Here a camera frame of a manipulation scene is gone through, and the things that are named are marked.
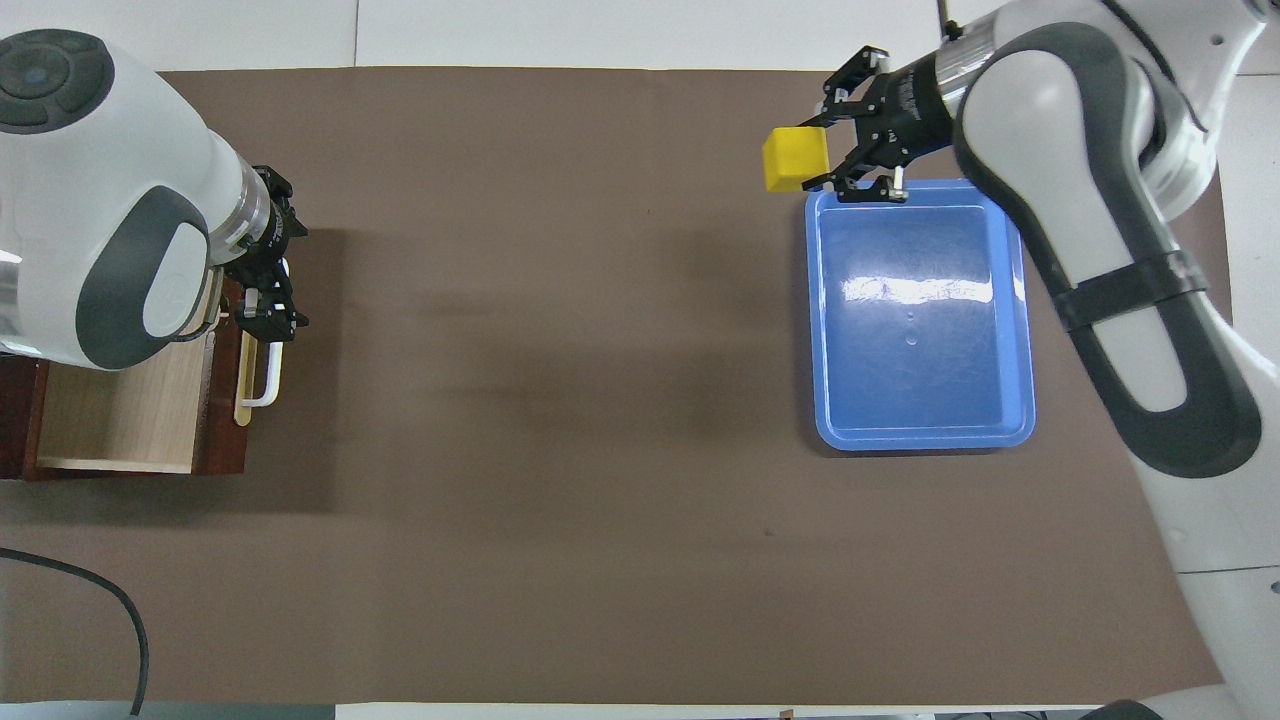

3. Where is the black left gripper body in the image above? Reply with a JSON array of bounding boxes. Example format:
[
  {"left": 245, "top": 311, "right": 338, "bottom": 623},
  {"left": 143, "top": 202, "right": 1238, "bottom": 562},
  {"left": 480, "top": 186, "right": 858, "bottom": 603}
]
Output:
[{"left": 225, "top": 170, "right": 309, "bottom": 286}]

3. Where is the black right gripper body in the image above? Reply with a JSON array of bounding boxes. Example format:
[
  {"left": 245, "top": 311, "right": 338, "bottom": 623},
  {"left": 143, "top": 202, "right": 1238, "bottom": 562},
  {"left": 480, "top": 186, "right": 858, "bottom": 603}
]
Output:
[{"left": 870, "top": 45, "right": 966, "bottom": 166}]

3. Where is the white drawer handle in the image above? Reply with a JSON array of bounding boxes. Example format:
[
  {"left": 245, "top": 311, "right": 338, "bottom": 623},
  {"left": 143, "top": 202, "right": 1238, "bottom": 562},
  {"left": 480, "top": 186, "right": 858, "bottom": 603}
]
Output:
[{"left": 245, "top": 258, "right": 286, "bottom": 409}]

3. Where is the yellow cube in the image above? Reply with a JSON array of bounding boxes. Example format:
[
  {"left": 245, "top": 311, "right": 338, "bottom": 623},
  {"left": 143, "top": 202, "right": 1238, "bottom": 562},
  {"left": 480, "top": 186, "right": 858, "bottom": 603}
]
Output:
[{"left": 762, "top": 125, "right": 831, "bottom": 194}]

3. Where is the wooden drawer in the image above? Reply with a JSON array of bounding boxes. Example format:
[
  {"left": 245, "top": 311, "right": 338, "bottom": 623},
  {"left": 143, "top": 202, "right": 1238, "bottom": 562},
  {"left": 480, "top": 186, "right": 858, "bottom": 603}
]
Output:
[{"left": 20, "top": 255, "right": 286, "bottom": 479}]

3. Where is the blue plastic tray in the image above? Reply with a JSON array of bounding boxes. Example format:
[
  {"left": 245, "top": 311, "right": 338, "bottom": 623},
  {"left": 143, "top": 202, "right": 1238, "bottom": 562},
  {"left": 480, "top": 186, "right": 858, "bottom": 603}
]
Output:
[{"left": 805, "top": 179, "right": 1037, "bottom": 453}]

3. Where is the brown table mat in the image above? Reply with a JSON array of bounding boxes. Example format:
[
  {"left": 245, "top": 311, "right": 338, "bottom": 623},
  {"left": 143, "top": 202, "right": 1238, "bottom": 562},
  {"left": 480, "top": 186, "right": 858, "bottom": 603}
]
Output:
[{"left": 3, "top": 66, "right": 1226, "bottom": 706}]

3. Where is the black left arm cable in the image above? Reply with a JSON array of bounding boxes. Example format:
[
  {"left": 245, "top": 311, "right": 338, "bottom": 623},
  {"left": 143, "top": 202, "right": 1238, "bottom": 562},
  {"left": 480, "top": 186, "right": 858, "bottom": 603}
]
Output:
[{"left": 0, "top": 547, "right": 151, "bottom": 717}]

